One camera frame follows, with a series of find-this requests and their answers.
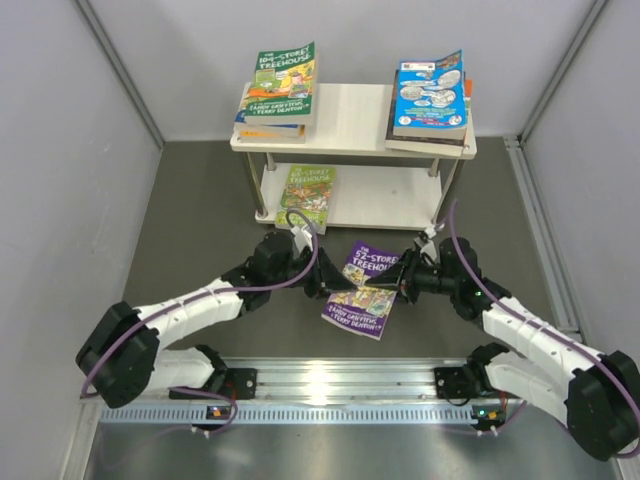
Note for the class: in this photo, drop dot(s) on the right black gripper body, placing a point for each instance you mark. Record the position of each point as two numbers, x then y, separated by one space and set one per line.
410 283

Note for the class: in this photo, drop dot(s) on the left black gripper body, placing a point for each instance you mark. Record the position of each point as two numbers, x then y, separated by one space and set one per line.
314 283

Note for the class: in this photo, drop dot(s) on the purple cartoon book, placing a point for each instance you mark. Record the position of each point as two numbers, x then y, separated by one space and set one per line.
365 311

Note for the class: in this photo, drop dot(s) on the lime green cartoon book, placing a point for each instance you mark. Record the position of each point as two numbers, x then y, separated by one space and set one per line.
308 188

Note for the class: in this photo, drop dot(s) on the dark tale of cities book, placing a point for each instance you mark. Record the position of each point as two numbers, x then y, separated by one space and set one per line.
413 143

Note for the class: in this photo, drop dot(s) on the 130-storey treehouse book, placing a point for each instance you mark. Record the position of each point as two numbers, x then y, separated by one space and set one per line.
270 135

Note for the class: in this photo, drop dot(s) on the blue 91-storey treehouse book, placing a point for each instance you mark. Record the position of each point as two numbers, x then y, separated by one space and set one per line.
285 130

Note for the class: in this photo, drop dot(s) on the light blue storey treehouse book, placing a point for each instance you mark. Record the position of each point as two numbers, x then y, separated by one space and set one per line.
430 98

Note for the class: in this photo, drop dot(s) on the green 104-storey treehouse book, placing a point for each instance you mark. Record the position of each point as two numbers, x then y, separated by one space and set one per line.
283 87

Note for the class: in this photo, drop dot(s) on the orange 78-storey treehouse book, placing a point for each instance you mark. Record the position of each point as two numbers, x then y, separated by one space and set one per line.
468 88

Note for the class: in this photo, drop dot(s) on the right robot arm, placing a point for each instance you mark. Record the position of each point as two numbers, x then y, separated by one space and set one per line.
593 395

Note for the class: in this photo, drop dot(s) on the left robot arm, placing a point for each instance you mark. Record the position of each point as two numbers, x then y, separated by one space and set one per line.
129 353

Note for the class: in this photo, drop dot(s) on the white two-tier wooden shelf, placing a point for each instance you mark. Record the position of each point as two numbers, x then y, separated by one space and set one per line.
375 187

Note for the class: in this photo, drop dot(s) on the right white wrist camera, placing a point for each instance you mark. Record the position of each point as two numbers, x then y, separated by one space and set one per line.
424 241

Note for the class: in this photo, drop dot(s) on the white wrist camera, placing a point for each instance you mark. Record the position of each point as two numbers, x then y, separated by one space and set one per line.
424 241
302 237

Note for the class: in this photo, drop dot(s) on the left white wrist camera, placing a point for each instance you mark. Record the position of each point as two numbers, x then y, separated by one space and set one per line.
302 237

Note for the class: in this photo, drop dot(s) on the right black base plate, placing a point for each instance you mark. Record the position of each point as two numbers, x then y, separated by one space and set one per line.
465 383

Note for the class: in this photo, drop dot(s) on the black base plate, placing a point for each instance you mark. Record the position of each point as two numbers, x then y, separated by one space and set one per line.
465 383
233 383

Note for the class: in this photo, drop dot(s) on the aluminium mounting rail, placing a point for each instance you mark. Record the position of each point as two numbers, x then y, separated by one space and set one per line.
322 383

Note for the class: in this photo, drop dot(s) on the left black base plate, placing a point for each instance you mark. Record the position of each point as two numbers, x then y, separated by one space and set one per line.
233 383

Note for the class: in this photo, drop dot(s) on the slotted grey cable duct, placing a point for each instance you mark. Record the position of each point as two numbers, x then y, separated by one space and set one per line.
257 414

